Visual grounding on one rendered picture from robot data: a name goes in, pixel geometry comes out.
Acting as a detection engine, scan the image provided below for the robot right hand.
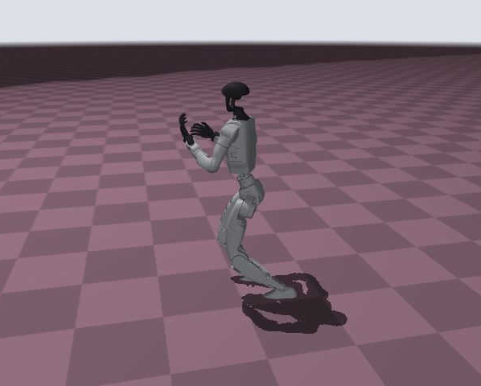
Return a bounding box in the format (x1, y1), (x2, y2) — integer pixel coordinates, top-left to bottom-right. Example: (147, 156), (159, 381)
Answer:
(191, 122), (220, 142)

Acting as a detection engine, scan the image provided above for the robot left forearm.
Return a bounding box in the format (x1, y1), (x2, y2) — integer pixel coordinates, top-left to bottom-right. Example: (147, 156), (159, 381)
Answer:
(186, 138), (212, 170)

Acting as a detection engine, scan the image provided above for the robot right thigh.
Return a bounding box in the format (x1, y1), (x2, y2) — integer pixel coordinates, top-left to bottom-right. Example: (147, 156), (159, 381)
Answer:
(218, 192), (265, 243)

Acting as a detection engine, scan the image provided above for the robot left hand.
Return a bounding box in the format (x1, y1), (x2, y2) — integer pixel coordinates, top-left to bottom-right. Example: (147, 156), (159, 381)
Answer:
(179, 113), (194, 145)

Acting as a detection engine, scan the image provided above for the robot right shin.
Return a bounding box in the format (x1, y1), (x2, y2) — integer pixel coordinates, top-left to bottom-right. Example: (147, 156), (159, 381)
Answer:
(216, 236), (245, 252)

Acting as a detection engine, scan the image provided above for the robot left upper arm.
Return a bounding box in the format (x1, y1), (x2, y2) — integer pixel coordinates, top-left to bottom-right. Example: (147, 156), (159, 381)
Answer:
(204, 124), (240, 173)

